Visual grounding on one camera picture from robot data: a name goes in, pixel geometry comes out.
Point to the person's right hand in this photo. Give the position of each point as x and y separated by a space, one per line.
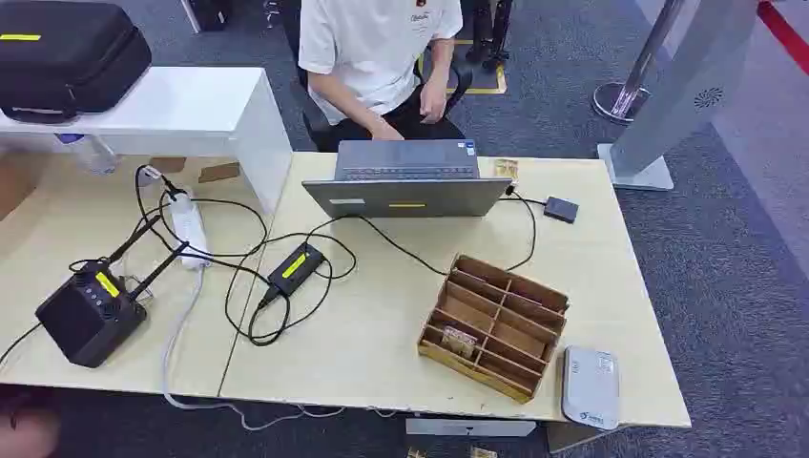
387 133

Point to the person's left hand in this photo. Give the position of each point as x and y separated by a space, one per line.
433 101

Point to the yellow tree print card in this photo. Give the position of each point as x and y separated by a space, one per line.
459 342

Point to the yellow bordered floor mat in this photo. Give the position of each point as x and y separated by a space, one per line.
487 82

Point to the grey laptop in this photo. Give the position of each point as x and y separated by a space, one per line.
404 197

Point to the person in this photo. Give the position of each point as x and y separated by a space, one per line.
370 50

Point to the black stand legs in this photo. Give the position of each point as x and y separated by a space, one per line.
483 31

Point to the yellow printed card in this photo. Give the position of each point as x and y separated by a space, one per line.
506 168

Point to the black power adapter yellow label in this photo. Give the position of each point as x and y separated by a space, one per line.
294 268

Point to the small black drive box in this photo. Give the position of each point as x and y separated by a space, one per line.
561 210

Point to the brown cardboard piece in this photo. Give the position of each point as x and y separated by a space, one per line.
168 164
219 172

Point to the white raised shelf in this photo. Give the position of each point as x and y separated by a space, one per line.
189 101

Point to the white power strip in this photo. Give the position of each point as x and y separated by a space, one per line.
188 232

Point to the wooden card box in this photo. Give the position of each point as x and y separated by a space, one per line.
499 328

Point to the white plug adapter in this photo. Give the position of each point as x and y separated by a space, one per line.
149 174

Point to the grey kiosk stand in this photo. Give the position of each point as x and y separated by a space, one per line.
676 82

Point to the clear water bottle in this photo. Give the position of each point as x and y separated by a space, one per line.
95 158

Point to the silver bar under desk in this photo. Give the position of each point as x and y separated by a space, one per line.
471 428

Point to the black carrying case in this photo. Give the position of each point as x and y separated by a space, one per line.
69 63

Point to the white card reader device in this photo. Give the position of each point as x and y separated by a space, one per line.
591 387

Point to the black router with antennas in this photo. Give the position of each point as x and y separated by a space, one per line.
88 319

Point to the red barrier belt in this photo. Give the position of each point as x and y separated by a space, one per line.
784 31

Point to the chrome stanchion post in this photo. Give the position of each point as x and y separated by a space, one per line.
626 95

